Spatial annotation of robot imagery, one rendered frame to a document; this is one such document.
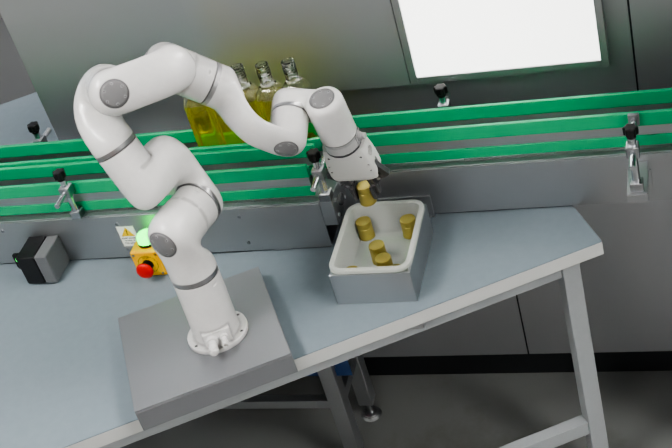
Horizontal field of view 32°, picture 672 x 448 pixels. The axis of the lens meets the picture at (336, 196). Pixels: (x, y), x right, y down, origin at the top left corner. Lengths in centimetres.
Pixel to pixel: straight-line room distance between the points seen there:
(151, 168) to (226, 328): 37
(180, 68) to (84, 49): 77
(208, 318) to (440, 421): 104
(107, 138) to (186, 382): 50
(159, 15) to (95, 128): 60
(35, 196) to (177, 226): 65
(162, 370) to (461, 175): 75
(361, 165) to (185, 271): 40
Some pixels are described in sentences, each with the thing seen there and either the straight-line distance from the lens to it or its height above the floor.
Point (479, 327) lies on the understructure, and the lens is 314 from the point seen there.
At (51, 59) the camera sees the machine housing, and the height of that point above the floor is 113.
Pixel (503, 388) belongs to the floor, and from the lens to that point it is 326.
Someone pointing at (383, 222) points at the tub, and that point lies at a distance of 257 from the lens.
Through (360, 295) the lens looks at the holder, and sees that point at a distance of 244.
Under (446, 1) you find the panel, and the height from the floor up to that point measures 117.
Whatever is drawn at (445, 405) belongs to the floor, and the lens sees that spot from 325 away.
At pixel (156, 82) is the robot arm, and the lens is 213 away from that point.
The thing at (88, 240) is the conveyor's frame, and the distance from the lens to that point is 282.
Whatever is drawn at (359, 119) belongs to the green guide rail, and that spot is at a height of 96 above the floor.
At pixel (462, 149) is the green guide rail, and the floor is 91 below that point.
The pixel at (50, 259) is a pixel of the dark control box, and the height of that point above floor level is 82.
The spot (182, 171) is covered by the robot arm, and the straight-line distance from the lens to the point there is 228.
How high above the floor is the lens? 234
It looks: 35 degrees down
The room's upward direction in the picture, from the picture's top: 17 degrees counter-clockwise
